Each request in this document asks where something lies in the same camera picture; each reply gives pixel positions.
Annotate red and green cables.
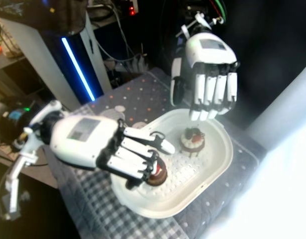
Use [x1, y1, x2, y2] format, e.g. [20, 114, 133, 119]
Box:
[209, 0, 228, 24]

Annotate chocolate cake with cherry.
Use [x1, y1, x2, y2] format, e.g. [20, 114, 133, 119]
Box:
[145, 160, 168, 187]

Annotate grey cable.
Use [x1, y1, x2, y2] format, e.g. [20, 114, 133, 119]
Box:
[110, 4, 136, 65]

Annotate white tower with blue light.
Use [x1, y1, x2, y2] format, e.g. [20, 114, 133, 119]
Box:
[0, 12, 113, 110]

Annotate black backdrop cloth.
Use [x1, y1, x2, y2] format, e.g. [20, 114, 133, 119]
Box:
[227, 0, 306, 127]

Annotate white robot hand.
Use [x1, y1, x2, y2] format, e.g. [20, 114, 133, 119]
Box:
[49, 115, 176, 191]
[169, 32, 241, 121]

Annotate white oval tray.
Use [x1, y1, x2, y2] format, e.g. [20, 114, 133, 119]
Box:
[110, 108, 235, 220]

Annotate grey quilt with bear print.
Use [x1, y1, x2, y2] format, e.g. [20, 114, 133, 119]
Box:
[43, 67, 268, 239]

